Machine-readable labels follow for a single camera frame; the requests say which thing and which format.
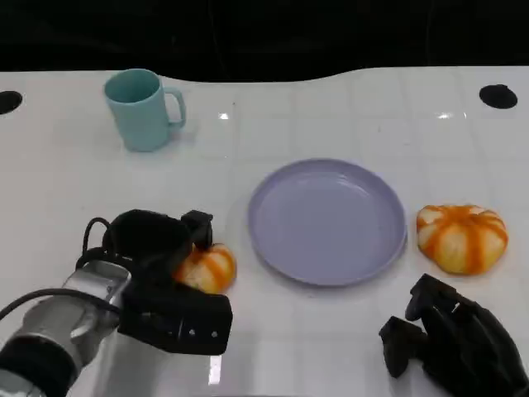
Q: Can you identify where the lilac plate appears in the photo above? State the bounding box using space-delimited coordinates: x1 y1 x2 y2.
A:
247 158 409 289

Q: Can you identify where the pale green mug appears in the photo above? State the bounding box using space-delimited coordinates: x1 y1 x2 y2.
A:
102 69 187 153

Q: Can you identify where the orange white toy bread roll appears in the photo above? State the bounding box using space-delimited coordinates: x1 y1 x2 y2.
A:
172 243 238 294
416 203 508 275

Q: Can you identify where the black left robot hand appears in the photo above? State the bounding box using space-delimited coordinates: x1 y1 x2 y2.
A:
102 209 214 287

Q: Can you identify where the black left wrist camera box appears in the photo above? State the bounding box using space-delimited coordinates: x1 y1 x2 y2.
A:
117 285 233 356

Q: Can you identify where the black table cable hole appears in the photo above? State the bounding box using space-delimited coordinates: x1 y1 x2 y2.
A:
0 90 22 116
479 84 518 109

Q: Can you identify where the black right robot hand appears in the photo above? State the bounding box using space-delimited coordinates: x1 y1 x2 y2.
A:
379 273 529 397

